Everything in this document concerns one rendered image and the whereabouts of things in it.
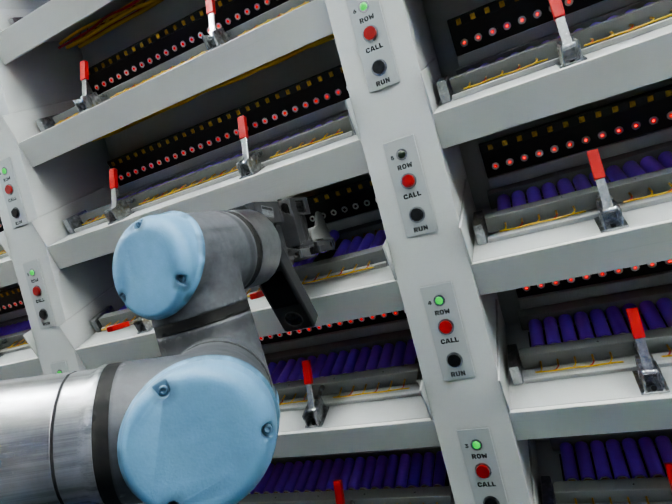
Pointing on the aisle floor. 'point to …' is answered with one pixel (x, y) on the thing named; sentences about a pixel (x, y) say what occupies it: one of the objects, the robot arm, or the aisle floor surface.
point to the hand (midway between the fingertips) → (322, 248)
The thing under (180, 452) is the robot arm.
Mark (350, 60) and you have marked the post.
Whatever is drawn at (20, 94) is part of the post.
